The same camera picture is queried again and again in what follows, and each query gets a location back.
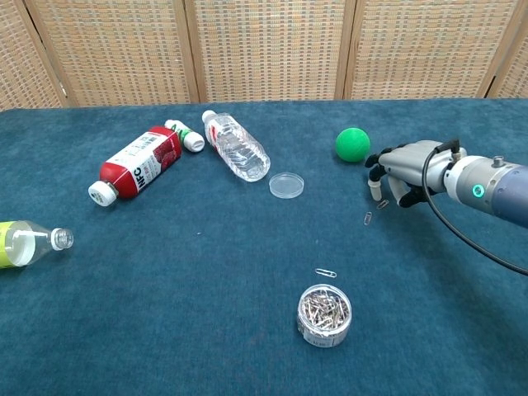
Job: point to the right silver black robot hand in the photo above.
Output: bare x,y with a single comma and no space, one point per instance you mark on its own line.
412,165

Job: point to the silver paper clip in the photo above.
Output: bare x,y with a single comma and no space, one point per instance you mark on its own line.
383,204
367,218
326,273

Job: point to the clear jar of paper clips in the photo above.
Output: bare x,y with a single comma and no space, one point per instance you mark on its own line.
323,315

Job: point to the green foam ball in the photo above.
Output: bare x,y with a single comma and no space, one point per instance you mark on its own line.
352,144

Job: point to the clear round plastic lid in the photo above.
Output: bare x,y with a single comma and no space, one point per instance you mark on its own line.
286,185

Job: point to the clear plastic water bottle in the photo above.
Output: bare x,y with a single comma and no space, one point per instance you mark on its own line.
239,148

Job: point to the woven wooden folding screen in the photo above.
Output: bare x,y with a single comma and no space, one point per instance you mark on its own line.
268,49

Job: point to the small white green bottle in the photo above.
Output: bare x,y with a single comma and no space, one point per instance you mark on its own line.
190,138

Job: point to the red white juice bottle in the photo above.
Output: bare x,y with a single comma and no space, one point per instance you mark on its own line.
136,165

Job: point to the blue felt table cover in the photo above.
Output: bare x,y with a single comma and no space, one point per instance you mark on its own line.
165,309

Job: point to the empty yellow-green label bottle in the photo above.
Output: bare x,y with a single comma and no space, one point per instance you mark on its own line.
24,243

